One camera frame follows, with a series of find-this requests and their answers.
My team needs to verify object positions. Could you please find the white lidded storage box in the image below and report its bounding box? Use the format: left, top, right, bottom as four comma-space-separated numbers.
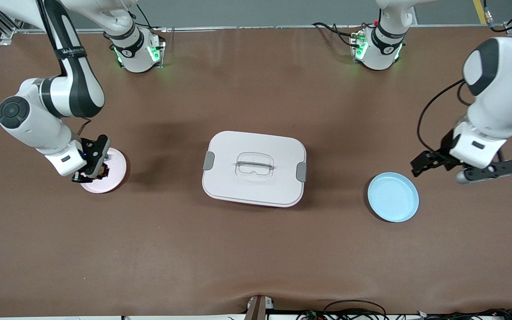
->
202, 131, 308, 208

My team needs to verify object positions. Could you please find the pink round plate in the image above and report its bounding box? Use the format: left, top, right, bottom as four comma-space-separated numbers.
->
80, 148, 128, 194

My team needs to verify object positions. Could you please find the black cable bundle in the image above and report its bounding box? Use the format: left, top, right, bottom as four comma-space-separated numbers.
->
416, 308, 512, 320

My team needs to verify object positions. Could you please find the light blue round plate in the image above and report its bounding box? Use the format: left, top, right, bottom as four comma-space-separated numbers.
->
368, 172, 420, 223

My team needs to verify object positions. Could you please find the brown table mat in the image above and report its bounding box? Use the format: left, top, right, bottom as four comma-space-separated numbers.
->
0, 27, 512, 317

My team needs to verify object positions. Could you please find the black arm base cable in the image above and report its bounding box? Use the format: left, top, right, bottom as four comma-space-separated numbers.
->
312, 21, 359, 47
125, 4, 168, 32

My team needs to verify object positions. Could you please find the brown post with bracket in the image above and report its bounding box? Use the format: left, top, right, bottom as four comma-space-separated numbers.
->
245, 295, 275, 320

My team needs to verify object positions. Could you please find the black cable loop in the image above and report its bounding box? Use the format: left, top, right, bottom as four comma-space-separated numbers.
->
323, 300, 388, 320

